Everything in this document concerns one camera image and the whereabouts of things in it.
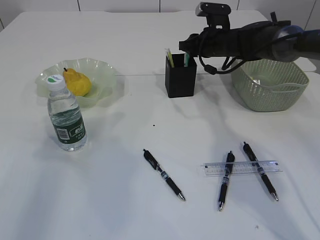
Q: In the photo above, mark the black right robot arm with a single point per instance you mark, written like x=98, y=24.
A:
x=280, y=42

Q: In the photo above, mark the green woven plastic basket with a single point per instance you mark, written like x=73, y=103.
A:
x=281, y=84

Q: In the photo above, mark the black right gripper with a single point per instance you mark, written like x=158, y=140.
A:
x=212, y=43

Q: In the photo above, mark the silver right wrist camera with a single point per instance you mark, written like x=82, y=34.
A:
x=217, y=14

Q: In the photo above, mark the black square pen holder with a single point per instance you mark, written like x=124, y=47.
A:
x=180, y=79

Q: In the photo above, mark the yellow pear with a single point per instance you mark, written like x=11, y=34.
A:
x=78, y=83

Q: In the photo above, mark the green wavy glass plate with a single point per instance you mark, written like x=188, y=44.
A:
x=100, y=73

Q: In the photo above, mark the clear water bottle green label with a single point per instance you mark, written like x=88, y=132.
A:
x=65, y=114

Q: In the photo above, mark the clear plastic ruler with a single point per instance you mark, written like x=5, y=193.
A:
x=217, y=169

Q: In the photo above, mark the teal utility knife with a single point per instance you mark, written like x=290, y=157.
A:
x=186, y=59

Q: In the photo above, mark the black pen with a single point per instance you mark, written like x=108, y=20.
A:
x=157, y=167
x=252, y=157
x=225, y=181

